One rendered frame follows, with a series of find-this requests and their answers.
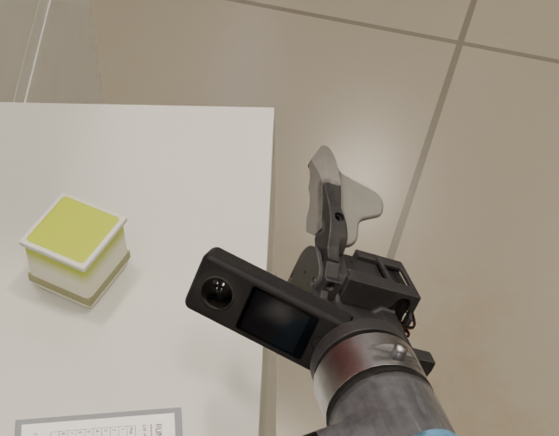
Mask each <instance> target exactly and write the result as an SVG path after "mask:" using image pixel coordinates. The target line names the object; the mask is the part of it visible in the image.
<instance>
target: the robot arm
mask: <svg viewBox="0 0 559 436"><path fill-rule="evenodd" d="M308 168H309V171H310V182H309V186H308V190H309V194H310V205H309V210H308V214H307V217H306V232H307V233H309V234H312V235H315V237H314V241H315V246H308V247H306V248H305V249H304V250H303V252H302V253H301V255H300V256H299V258H298V260H297V263H296V265H295V267H294V268H293V270H292V273H291V275H290V277H289V279H288V280H287V281H285V280H283V279H281V278H279V277H277V276H275V275H273V274H271V273H269V272H267V271H265V270H263V269H261V268H259V267H257V266H255V265H253V264H251V263H249V262H247V261H245V260H243V259H241V258H239V257H237V256H235V255H233V254H231V253H229V252H227V251H225V250H224V249H222V248H220V247H213V248H211V249H210V250H209V251H208V252H207V253H206V254H205V255H204V256H203V257H202V261H201V263H200V265H199V267H198V269H197V272H196V275H195V277H194V279H193V281H192V284H191V286H190V289H189V291H188V294H187V296H186V298H185V304H186V306H187V307H188V308H189V309H191V310H192V311H195V312H197V313H199V314H201V315H203V316H205V317H207V318H209V319H210V320H212V321H214V322H216V323H218V324H220V325H222V326H224V327H226V328H228V329H230V330H232V331H234V332H236V333H238V334H240V335H242V336H244V337H245V338H247V339H249V340H251V341H253V342H255V343H257V344H259V345H261V346H263V347H265V348H267V349H269V350H271V351H273V352H275V353H277V354H279V355H281V356H283V357H284V358H286V359H288V360H290V361H292V362H295V363H297V364H298V365H300V366H302V367H304V368H306V369H309V370H310V371H311V376H312V380H313V389H314V394H315V397H316V399H317V402H318V405H319V408H320V411H321V413H322V415H323V418H324V422H325V424H326V427H324V428H321V429H318V430H316V432H312V433H308V434H306V435H303V436H458V435H457V434H456V433H455V431H454V430H453V427H452V425H451V423H450V421H449V419H448V418H447V415H446V413H445V411H444V409H443V407H442V405H441V404H440V401H439V399H438V398H437V396H436V394H435V392H434V390H433V388H432V386H431V384H430V382H429V380H428V378H427V376H428V375H429V373H431V371H432V369H433V368H434V365H435V361H434V359H433V357H432V355H431V353H430V352H428V351H425V350H421V349H415V348H413V347H412V345H411V343H410V341H409V340H408V337H409V336H410V333H409V331H408V330H412V329H414V327H415V325H416V322H415V318H414V310H415V308H416V307H417V305H418V304H419V302H420V300H421V296H420V294H419V293H418V292H417V290H416V288H415V286H414V284H413V282H412V280H411V278H410V277H409V276H408V273H407V271H406V269H405V267H404V266H403V264H402V263H401V262H400V261H397V260H392V259H389V258H385V257H382V256H379V255H376V254H373V253H367V252H364V251H361V250H357V249H356V251H355V252H354V254H353V256H349V255H347V254H344V250H345V248H346V247H351V246H352V245H354V244H355V243H356V241H357V236H358V225H359V223H360V222H361V221H366V220H370V219H375V218H378V217H379V216H381V214H382V210H383V203H382V199H381V197H380V196H379V195H378V194H377V193H376V192H374V191H372V190H371V189H368V188H366V187H365V186H363V185H362V184H360V183H358V182H356V181H354V180H352V179H351V178H349V177H347V176H345V175H344V174H342V173H341V172H340V171H339V168H338V167H337V162H336V159H335V157H334V155H333V153H332V151H331V150H330V148H329V147H327V146H324V145H321V146H320V148H319V149H318V151H317V152H316V153H315V155H314V156H313V157H312V159H311V160H310V162H309V163H308ZM400 273H401V274H402V276H401V275H400ZM402 277H403V278H402ZM403 279H404V280H405V282H406V284H407V285H406V284H405V282H404V280H403ZM407 311H408V312H407ZM404 313H407V314H406V316H405V318H404V319H403V320H402V317H403V315H404ZM412 321H413V326H409V325H410V324H411V323H412ZM406 332H407V335H406Z"/></svg>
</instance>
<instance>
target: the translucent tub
mask: <svg viewBox="0 0 559 436"><path fill-rule="evenodd" d="M126 222H127V218H126V217H125V216H123V215H119V214H117V213H114V212H112V211H110V210H108V209H105V208H102V207H100V206H97V205H95V204H93V203H90V202H87V201H85V200H82V199H80V198H78V197H76V196H72V195H70V194H68V193H65V192H62V193H61V194H60V196H59V197H58V198H57V199H56V200H55V201H54V202H53V203H52V205H51V206H50V207H49V208H48V209H47V210H46V211H45V213H44V214H43V215H42V216H41V217H40V218H39V219H38V221H37V222H36V223H35V224H34V225H33V226H32V227H31V229H30V230H29V231H28V232H27V233H26V234H25V235H24V236H23V237H22V238H21V239H20V240H19V244H20V245H21V246H23V247H25V249H26V254H27V257H28V262H29V268H30V271H29V273H28V276H29V280H30V281H32V282H33V283H34V285H36V286H38V287H41V288H42V289H44V290H47V291H49V292H52V293H54V294H56V295H58V296H61V297H63V298H65V299H68V300H70V301H72V302H75V303H76V304H78V305H82V306H84V307H86V308H92V307H93V306H94V305H95V304H96V303H97V302H98V300H99V299H100V298H101V296H102V295H103V294H104V293H105V291H106V290H107V289H108V287H109V286H110V285H111V284H112V282H113V281H114V280H115V279H116V278H117V277H118V276H119V274H120V273H121V272H122V270H123V269H124V268H125V266H126V265H127V263H128V260H129V259H130V258H131V255H130V250H128V249H126V244H125V231H124V225H125V224H126Z"/></svg>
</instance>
